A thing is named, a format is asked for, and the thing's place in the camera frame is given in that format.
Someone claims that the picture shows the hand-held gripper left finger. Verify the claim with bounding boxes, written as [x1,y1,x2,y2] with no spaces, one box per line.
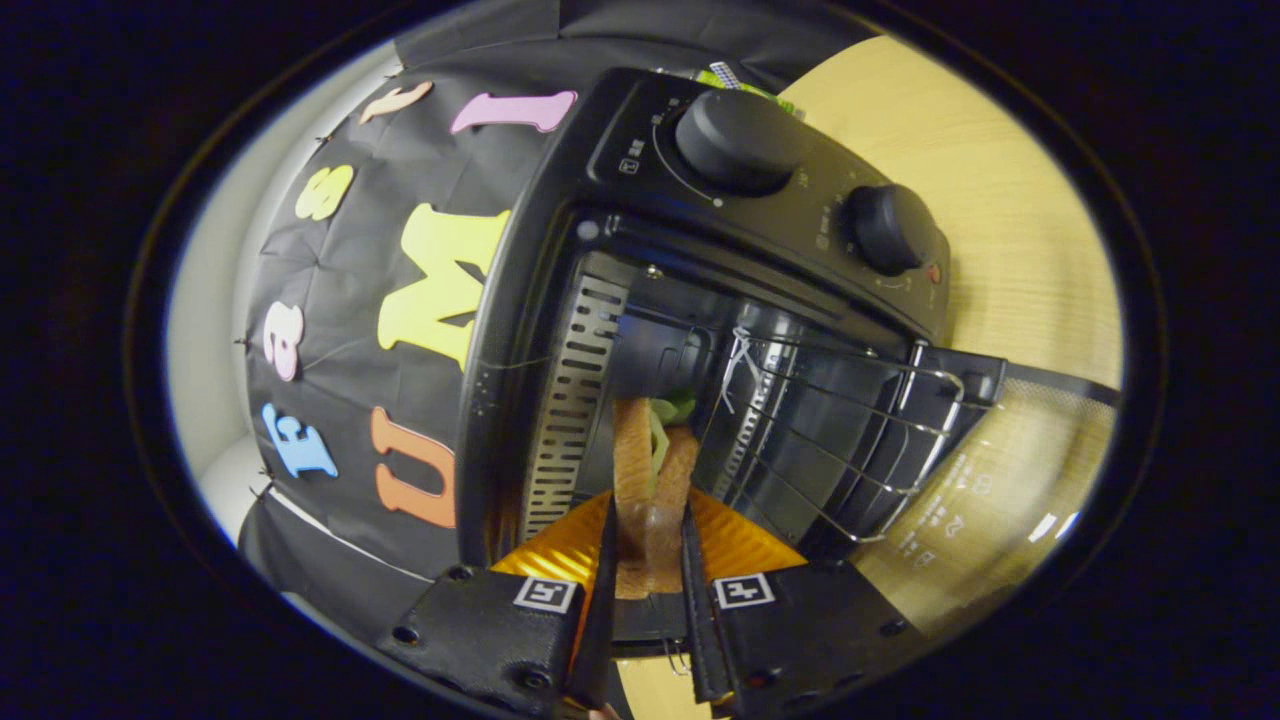
[378,490,621,717]

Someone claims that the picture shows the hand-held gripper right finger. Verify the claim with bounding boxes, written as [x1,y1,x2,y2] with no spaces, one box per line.
[680,490,933,719]

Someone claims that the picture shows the toast sandwich with lettuce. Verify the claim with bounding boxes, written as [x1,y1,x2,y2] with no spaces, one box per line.
[610,390,701,601]

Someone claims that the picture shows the black toaster oven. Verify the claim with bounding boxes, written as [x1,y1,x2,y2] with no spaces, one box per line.
[455,68,1121,641]

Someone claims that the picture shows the green label plastic bottle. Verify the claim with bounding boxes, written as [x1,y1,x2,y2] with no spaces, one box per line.
[695,62,801,119]

